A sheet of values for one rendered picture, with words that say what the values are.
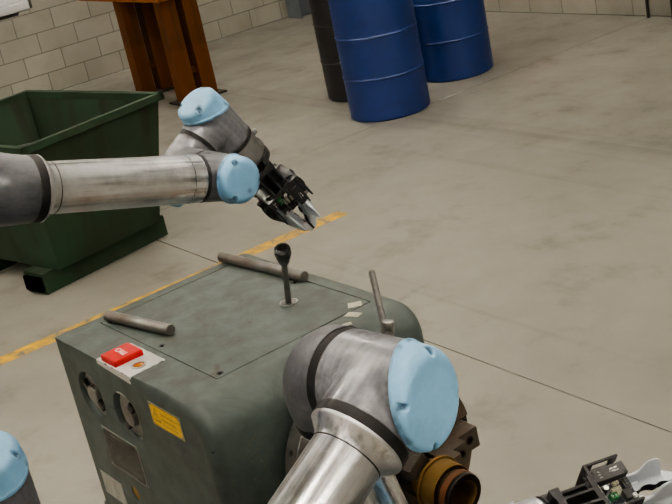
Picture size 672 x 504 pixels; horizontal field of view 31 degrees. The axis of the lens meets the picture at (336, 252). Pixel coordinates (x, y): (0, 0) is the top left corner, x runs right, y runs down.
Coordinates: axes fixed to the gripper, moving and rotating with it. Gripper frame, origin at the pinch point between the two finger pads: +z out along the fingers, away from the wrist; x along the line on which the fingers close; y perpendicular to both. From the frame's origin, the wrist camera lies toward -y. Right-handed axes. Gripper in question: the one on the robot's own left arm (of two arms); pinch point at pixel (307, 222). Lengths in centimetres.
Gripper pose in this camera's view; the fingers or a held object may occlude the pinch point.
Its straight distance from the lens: 218.8
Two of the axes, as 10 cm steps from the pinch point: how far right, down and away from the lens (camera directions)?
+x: 6.8, -7.3, 0.8
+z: 5.4, 5.7, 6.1
